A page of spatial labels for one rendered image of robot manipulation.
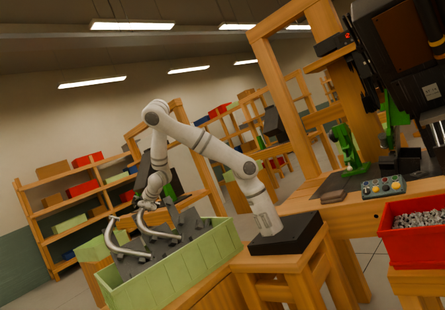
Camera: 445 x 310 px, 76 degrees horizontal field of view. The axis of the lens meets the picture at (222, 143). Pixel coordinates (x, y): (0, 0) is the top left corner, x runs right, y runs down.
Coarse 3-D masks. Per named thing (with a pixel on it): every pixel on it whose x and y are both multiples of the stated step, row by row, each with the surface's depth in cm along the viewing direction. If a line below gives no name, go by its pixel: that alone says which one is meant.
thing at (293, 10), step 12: (300, 0) 164; (312, 0) 160; (276, 12) 173; (288, 12) 169; (300, 12) 166; (264, 24) 180; (276, 24) 175; (288, 24) 178; (252, 36) 186; (264, 36) 184
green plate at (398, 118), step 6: (384, 90) 118; (390, 96) 118; (390, 102) 119; (390, 108) 120; (396, 108) 118; (390, 114) 120; (396, 114) 119; (402, 114) 118; (408, 114) 116; (390, 120) 121; (396, 120) 119; (402, 120) 118; (408, 120) 117; (390, 126) 120
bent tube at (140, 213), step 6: (138, 210) 146; (144, 210) 148; (138, 216) 144; (138, 222) 142; (144, 228) 141; (150, 234) 141; (156, 234) 142; (162, 234) 144; (168, 234) 145; (174, 234) 147
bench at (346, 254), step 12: (312, 180) 182; (300, 192) 166; (312, 192) 157; (336, 240) 186; (348, 240) 188; (348, 252) 183; (348, 264) 185; (348, 276) 187; (360, 276) 185; (360, 288) 184; (360, 300) 186
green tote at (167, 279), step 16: (224, 224) 138; (208, 240) 132; (224, 240) 136; (176, 256) 123; (192, 256) 126; (208, 256) 130; (224, 256) 135; (96, 272) 141; (112, 272) 144; (144, 272) 114; (160, 272) 118; (176, 272) 121; (192, 272) 125; (208, 272) 129; (112, 288) 142; (128, 288) 110; (144, 288) 113; (160, 288) 116; (176, 288) 120; (112, 304) 117; (128, 304) 109; (144, 304) 112; (160, 304) 115
